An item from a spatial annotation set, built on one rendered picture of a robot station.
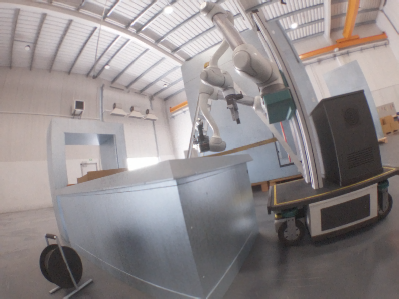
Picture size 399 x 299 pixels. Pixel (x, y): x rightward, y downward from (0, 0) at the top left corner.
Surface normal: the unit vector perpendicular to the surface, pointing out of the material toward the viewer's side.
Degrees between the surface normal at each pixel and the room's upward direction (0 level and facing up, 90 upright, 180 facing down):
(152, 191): 90
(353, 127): 90
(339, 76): 90
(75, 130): 90
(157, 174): 67
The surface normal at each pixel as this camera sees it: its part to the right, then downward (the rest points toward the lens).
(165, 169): -0.54, -0.38
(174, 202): -0.50, 0.00
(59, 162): 0.81, -0.23
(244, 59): -0.71, 0.16
